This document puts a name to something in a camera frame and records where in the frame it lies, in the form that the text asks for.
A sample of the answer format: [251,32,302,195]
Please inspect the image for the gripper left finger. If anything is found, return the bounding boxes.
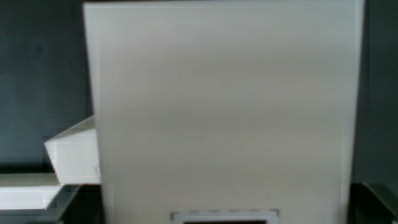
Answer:
[28,185,105,224]

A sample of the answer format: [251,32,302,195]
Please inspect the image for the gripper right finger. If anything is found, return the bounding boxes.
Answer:
[348,183,398,224]

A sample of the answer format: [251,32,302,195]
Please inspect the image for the white cabinet top block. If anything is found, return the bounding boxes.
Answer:
[43,0,366,224]

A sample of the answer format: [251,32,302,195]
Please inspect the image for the white obstacle fence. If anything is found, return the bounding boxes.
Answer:
[0,173,62,210]

